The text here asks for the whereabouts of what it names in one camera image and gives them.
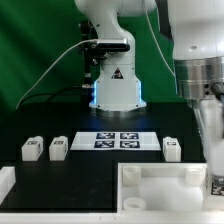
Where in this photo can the white left obstacle block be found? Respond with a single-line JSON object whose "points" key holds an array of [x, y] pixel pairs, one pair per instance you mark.
{"points": [[7, 181]]}

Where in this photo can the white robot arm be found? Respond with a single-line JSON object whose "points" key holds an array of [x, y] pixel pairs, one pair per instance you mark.
{"points": [[197, 29]]}

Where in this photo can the white front fence bar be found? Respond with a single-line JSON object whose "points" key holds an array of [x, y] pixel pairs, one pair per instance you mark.
{"points": [[144, 218]]}

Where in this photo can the white marker base plate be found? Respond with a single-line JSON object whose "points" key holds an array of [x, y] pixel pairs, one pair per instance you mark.
{"points": [[139, 141]]}

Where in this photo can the black camera on stand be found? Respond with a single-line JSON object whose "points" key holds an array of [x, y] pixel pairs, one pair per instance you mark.
{"points": [[95, 53]]}

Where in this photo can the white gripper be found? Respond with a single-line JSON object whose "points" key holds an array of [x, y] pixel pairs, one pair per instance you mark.
{"points": [[210, 120]]}

